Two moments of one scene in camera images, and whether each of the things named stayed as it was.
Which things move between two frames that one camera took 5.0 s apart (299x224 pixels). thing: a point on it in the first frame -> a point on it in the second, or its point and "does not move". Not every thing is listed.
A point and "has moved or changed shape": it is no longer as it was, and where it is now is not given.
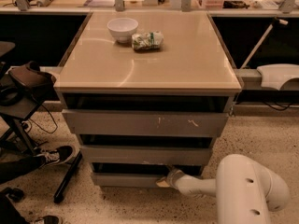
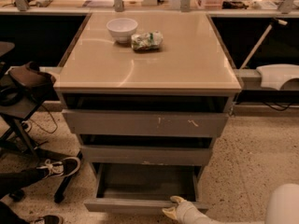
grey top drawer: x=147 y=121 does not move
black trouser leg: x=10 y=171 -> x=13 y=181
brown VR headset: x=31 y=76 does not move
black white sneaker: x=45 y=157 -> x=64 y=167
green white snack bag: x=149 y=41 does not move
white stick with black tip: x=276 y=21 does not move
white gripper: x=175 y=177 -> x=190 y=211
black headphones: x=10 y=96 does not move
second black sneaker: x=49 y=219 does not move
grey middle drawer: x=188 y=156 does not move
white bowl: x=122 y=29 does not move
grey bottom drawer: x=127 y=178 has moved or changed shape
